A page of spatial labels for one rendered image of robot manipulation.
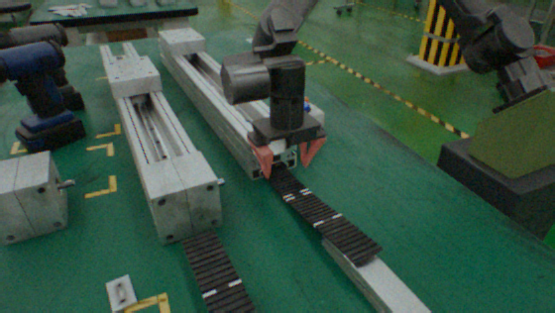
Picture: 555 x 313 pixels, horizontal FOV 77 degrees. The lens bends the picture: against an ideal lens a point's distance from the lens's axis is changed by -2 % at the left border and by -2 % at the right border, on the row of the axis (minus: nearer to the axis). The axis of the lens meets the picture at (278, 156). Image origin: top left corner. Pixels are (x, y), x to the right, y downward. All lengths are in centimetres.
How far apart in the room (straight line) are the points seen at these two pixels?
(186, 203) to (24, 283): 25
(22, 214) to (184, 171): 25
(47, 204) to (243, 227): 31
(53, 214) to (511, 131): 82
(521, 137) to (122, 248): 72
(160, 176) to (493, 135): 64
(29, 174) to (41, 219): 7
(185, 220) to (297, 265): 18
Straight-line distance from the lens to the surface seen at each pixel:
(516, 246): 67
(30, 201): 65
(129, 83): 88
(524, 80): 83
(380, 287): 50
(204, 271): 50
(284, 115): 56
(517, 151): 80
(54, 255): 65
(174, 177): 56
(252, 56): 55
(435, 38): 389
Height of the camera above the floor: 120
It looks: 33 degrees down
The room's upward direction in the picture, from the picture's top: straight up
